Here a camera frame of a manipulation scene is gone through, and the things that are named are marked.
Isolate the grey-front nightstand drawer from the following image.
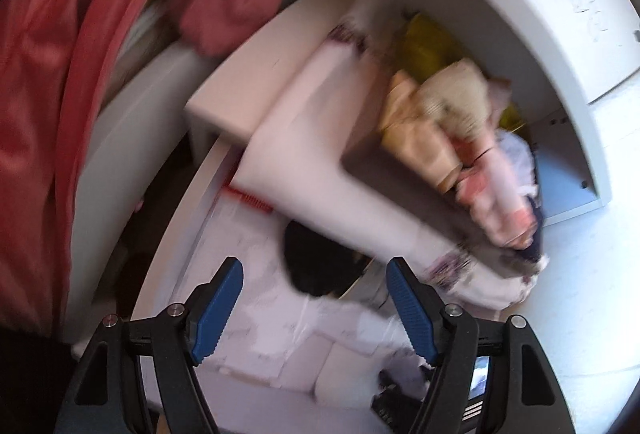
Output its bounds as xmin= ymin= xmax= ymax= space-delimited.
xmin=184 ymin=0 xmax=361 ymax=165

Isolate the navy blue lace underwear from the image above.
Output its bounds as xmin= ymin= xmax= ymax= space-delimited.
xmin=520 ymin=194 xmax=548 ymax=265

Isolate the black underwear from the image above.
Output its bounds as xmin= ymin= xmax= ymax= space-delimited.
xmin=282 ymin=219 xmax=373 ymax=297

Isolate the beige underwear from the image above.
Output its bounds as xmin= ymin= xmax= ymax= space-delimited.
xmin=380 ymin=68 xmax=466 ymax=192

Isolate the amber translucent storage box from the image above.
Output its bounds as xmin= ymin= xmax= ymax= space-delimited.
xmin=345 ymin=11 xmax=548 ymax=275

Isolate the red packet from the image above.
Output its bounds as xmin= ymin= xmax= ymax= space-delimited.
xmin=225 ymin=184 xmax=273 ymax=215

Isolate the pink floral underwear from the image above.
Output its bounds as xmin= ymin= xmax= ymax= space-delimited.
xmin=450 ymin=134 xmax=541 ymax=249

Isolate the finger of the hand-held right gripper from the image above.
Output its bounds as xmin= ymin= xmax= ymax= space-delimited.
xmin=371 ymin=371 xmax=426 ymax=430

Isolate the white purple-floral folded cloth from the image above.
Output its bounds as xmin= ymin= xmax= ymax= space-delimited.
xmin=235 ymin=0 xmax=548 ymax=309

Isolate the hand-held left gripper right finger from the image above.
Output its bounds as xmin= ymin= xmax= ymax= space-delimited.
xmin=386 ymin=256 xmax=576 ymax=434

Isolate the white lace-trimmed underwear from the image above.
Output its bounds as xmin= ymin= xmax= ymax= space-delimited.
xmin=487 ymin=76 xmax=538 ymax=195

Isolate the white printed paper lining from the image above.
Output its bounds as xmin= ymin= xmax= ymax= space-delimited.
xmin=170 ymin=194 xmax=431 ymax=380

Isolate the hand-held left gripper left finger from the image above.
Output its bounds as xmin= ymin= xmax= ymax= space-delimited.
xmin=60 ymin=256 xmax=246 ymax=434

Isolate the red blanket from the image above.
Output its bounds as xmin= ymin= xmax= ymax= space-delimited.
xmin=0 ymin=0 xmax=331 ymax=330

